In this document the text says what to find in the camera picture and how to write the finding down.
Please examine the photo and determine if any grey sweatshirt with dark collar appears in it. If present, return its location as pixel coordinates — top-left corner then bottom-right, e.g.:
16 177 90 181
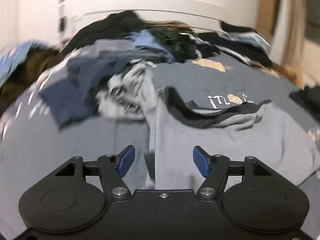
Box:
143 72 320 190

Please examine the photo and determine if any stack of folded clothes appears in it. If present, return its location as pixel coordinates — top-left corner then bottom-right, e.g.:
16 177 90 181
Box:
198 21 273 68

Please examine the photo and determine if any black clothes pile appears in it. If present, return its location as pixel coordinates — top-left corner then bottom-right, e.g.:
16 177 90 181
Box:
61 10 220 63

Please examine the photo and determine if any crumpled grey garment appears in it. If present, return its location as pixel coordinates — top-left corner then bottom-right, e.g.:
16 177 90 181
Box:
96 61 157 123

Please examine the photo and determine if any navy blue garment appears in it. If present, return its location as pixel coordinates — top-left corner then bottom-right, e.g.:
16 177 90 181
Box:
40 56 129 128

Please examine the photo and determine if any grey quilted bedspread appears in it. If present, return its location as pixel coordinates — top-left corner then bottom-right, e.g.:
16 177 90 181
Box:
1 54 317 239

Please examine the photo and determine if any dark dotted folded garment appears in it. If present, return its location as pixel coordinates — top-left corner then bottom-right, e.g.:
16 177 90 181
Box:
289 85 320 122

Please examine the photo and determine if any blue folded shirt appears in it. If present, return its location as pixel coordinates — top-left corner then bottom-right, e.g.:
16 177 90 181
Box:
126 29 175 63

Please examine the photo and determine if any brown jacket with blue cloth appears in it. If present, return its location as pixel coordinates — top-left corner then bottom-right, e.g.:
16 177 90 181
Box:
1 42 65 113

